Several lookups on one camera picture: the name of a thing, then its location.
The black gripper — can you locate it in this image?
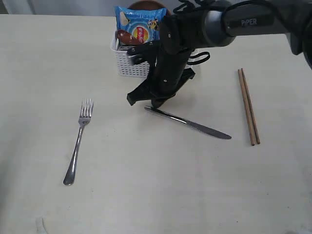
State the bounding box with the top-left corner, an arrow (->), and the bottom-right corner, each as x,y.
126,46 -> 195,109

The brown wooden spoon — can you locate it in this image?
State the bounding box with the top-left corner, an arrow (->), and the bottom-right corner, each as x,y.
115,30 -> 145,46

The silver foil packet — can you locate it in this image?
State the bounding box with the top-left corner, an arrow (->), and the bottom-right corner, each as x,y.
117,45 -> 136,51

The white perforated plastic basket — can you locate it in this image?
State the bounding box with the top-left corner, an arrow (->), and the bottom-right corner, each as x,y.
110,30 -> 203,78

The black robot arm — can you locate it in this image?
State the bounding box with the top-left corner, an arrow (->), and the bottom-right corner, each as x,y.
127,0 -> 312,108

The brown wooden chopstick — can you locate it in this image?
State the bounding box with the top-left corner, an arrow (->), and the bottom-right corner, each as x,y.
237,69 -> 256,146
241,68 -> 260,144

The brown round plate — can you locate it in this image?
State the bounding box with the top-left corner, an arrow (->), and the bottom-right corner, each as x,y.
128,0 -> 172,16

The silver metal table knife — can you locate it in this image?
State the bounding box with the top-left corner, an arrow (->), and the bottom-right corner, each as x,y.
144,106 -> 232,139

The silver metal fork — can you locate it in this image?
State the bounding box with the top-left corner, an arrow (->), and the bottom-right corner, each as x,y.
63,99 -> 94,186

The grey backdrop curtain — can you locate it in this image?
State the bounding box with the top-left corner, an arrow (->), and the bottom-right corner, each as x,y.
0,0 -> 176,16

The blue chips snack bag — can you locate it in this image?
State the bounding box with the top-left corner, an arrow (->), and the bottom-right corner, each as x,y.
115,6 -> 166,43

